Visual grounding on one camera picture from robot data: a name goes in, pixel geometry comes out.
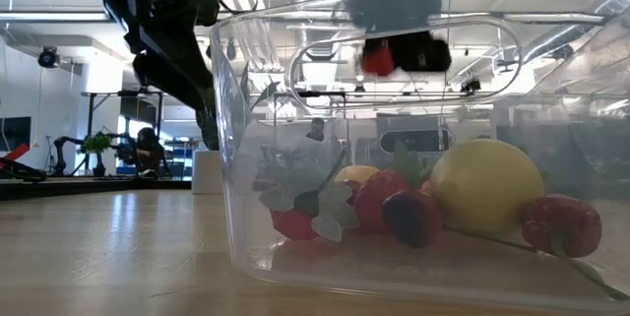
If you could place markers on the red toy fruit grey-green leaves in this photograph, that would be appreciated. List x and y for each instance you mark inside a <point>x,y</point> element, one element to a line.
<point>295,225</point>

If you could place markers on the yellow toy lemon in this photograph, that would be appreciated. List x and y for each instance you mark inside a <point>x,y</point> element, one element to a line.
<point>487,183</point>

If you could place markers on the red toy cherry long stem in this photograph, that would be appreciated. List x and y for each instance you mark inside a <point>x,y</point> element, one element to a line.
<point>561,225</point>

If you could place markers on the green background potted plant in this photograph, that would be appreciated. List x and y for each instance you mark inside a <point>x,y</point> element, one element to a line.
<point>97,144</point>

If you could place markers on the black ceiling spotlight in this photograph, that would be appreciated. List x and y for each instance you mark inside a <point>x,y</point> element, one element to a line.
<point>471,85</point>
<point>563,51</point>
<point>48,57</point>

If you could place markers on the clear plastic tupperware container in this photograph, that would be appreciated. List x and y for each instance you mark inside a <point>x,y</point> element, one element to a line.
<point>295,276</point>

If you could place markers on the dark red toy cherry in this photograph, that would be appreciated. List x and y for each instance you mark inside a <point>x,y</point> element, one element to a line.
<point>413,217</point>

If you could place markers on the person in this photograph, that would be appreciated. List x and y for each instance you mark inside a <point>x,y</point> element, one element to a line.
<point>147,151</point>

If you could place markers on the yellow toy banana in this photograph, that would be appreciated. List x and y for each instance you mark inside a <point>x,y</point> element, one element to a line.
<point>357,173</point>

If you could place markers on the black wall monitor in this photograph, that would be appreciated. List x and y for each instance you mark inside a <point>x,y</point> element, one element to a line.
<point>15,134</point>

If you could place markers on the snake plant in white pot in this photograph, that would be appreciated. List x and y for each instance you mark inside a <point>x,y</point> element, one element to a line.
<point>207,173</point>

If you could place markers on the black background robot arm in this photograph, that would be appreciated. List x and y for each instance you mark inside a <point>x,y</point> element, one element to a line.
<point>61,148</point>

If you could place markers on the black metal stand frame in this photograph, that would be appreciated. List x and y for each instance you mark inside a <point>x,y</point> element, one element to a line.
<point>90,124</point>

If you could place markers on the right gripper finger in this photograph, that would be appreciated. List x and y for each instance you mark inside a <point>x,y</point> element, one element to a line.
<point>423,52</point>

